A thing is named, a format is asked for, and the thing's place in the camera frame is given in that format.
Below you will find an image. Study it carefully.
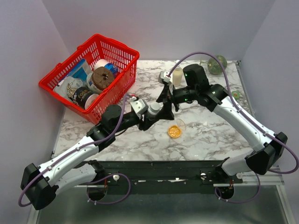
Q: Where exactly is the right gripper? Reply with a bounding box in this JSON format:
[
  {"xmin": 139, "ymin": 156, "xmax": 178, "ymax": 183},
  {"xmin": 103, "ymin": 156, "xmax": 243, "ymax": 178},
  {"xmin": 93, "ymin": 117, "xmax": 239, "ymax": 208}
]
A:
[{"xmin": 154, "ymin": 83, "xmax": 198, "ymax": 121}]

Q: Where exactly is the small pill bottle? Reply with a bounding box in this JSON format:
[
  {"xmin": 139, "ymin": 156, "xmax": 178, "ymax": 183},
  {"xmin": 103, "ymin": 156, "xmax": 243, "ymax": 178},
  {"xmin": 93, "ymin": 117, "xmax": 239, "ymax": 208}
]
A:
[{"xmin": 146, "ymin": 101, "xmax": 161, "ymax": 120}]

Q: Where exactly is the clear dish lid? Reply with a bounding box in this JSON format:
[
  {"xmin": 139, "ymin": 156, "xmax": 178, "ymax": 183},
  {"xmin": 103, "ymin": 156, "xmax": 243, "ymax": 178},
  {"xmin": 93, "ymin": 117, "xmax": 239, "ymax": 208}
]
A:
[{"xmin": 176, "ymin": 119, "xmax": 186, "ymax": 131}]

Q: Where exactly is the orange pill dish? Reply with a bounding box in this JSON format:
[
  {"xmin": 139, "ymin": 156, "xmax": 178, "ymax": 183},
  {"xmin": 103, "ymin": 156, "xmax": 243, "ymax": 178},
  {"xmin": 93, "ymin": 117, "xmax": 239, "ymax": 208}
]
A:
[{"xmin": 168, "ymin": 125, "xmax": 182, "ymax": 138}]

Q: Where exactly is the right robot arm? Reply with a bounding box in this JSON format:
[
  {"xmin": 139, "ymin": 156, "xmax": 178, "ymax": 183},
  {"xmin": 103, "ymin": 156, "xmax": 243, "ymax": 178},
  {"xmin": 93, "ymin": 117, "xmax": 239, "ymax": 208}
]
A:
[{"xmin": 157, "ymin": 64, "xmax": 288, "ymax": 183}]

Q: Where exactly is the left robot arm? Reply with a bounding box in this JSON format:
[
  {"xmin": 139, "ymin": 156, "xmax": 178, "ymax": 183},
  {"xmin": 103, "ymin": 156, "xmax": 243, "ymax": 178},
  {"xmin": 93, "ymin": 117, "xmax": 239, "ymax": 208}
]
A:
[{"xmin": 18, "ymin": 100, "xmax": 163, "ymax": 210}]

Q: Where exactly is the beige soap pump bottle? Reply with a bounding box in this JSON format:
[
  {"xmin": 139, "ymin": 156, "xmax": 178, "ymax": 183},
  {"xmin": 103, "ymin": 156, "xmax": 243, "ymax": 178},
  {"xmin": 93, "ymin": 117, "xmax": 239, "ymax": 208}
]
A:
[{"xmin": 172, "ymin": 65, "xmax": 184, "ymax": 87}]

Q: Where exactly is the green melon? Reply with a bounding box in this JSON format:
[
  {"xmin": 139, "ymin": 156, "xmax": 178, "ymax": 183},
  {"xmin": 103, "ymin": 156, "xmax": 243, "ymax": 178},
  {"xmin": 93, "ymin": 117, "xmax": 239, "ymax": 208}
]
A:
[{"xmin": 207, "ymin": 55, "xmax": 228, "ymax": 75}]

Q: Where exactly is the brown round cork block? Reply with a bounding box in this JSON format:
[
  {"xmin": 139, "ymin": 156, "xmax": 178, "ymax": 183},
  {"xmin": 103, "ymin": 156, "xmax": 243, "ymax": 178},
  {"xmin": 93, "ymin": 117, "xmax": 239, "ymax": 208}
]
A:
[{"xmin": 92, "ymin": 67, "xmax": 114, "ymax": 91}]

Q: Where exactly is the white printed cup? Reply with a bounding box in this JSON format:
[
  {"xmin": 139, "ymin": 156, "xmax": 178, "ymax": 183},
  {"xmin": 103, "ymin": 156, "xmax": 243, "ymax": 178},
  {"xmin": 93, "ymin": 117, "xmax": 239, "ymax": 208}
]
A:
[{"xmin": 86, "ymin": 73, "xmax": 103, "ymax": 95}]

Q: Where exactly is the black face cream tub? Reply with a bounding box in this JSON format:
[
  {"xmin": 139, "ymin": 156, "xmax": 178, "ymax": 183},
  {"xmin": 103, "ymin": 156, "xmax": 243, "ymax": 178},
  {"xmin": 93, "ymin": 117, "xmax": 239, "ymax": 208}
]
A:
[{"xmin": 72, "ymin": 86, "xmax": 99, "ymax": 110}]

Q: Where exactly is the green cylinder bottle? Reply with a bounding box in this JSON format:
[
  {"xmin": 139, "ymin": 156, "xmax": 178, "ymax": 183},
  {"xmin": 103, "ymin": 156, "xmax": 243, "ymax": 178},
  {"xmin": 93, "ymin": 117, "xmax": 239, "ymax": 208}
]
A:
[{"xmin": 231, "ymin": 91, "xmax": 241, "ymax": 100}]

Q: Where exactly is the white blue tissue roll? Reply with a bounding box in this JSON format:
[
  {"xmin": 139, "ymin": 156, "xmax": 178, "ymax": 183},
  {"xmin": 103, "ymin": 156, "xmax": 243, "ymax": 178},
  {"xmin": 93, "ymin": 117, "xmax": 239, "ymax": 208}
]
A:
[{"xmin": 93, "ymin": 59, "xmax": 119, "ymax": 77}]

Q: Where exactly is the blue white packet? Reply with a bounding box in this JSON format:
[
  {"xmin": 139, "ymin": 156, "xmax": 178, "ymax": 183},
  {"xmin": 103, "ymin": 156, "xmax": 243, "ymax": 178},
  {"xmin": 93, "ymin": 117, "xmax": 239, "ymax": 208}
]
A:
[{"xmin": 58, "ymin": 58, "xmax": 92, "ymax": 85}]

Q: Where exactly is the red plastic shopping basket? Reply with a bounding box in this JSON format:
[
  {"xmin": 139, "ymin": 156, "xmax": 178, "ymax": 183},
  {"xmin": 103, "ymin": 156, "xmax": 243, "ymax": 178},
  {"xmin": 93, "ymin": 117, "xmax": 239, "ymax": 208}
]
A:
[{"xmin": 38, "ymin": 34, "xmax": 140, "ymax": 124}]

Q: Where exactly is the silver cartoon snack bag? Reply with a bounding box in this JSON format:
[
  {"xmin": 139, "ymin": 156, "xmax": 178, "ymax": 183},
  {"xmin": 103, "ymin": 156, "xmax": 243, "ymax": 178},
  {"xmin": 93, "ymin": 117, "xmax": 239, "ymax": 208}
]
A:
[{"xmin": 53, "ymin": 77, "xmax": 85, "ymax": 102}]

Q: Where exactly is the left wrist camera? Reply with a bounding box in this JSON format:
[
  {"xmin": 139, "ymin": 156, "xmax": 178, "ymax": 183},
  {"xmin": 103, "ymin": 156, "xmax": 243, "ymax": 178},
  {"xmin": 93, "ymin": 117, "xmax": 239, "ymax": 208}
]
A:
[{"xmin": 129, "ymin": 96, "xmax": 148, "ymax": 116}]

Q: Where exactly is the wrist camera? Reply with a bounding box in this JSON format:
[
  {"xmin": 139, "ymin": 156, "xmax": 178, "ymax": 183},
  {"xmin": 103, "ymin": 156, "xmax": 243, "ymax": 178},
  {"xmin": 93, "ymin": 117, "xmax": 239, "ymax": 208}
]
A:
[
  {"xmin": 129, "ymin": 96, "xmax": 148, "ymax": 116},
  {"xmin": 158, "ymin": 71, "xmax": 173, "ymax": 91}
]

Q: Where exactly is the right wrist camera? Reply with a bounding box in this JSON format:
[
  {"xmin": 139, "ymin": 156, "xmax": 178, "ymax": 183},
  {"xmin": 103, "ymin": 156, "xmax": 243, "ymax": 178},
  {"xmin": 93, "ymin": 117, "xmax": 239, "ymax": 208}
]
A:
[{"xmin": 158, "ymin": 71, "xmax": 173, "ymax": 91}]

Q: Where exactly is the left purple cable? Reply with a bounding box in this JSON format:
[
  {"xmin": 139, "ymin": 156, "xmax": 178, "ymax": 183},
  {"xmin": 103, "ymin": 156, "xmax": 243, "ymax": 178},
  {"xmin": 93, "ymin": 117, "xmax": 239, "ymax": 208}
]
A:
[{"xmin": 18, "ymin": 93, "xmax": 136, "ymax": 208}]

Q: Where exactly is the purple cable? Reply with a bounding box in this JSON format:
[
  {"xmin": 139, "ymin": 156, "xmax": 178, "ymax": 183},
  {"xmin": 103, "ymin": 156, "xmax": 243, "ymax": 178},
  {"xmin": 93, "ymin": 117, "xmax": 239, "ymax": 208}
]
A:
[
  {"xmin": 169, "ymin": 51, "xmax": 299, "ymax": 175},
  {"xmin": 18, "ymin": 93, "xmax": 136, "ymax": 208}
]

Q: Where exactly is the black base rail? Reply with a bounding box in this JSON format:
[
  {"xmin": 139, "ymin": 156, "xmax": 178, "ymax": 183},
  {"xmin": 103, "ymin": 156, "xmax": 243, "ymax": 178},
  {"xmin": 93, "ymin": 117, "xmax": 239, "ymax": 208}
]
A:
[{"xmin": 48, "ymin": 160, "xmax": 260, "ymax": 196}]

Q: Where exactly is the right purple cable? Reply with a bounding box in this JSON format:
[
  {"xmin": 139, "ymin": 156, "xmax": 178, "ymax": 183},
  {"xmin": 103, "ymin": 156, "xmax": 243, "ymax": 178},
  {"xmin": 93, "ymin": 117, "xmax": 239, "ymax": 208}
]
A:
[{"xmin": 169, "ymin": 51, "xmax": 299, "ymax": 175}]

